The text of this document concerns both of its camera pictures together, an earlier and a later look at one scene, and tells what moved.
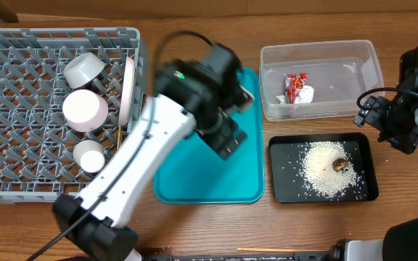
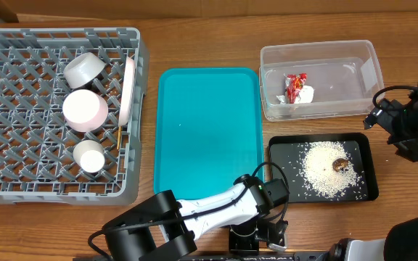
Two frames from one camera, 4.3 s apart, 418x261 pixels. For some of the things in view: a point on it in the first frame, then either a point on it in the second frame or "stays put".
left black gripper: [227, 139] -> [254, 238]
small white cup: [89, 156] stays put
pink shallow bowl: [85, 110] stays put
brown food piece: [339, 163] stays put
